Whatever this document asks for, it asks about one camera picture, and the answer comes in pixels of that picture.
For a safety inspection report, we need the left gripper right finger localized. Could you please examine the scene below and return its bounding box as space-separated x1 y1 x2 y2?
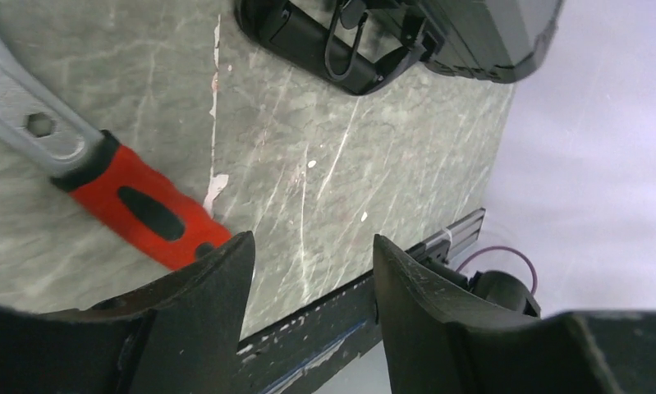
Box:
373 235 656 393

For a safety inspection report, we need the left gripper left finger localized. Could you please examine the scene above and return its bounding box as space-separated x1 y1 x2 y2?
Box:
0 231 255 393

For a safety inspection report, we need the black poker set case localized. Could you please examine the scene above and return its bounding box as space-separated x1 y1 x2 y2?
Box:
234 1 563 96

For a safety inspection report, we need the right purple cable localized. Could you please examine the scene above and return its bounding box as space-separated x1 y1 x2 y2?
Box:
456 245 539 296

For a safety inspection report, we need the red handled adjustable wrench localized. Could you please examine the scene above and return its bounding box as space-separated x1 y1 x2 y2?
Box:
0 39 231 270

